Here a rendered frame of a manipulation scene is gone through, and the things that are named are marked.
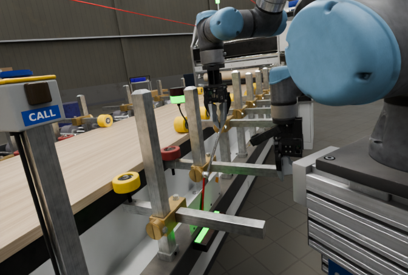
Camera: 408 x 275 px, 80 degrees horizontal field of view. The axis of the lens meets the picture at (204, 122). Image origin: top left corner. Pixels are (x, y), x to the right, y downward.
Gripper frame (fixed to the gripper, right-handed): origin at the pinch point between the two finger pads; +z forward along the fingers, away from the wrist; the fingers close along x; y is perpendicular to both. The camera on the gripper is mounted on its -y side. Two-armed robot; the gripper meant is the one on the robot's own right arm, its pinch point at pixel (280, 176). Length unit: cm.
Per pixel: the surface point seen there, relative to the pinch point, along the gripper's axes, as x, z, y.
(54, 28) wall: 674, -268, -1016
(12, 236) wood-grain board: -53, -7, -48
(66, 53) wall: 694, -165, -1002
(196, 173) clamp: -8.4, -2.7, -26.3
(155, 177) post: -30.6, -12.3, -25.4
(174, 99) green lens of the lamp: -6.8, -28.5, -31.7
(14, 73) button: -56, -40, -25
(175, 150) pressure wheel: -1.2, -7.9, -38.1
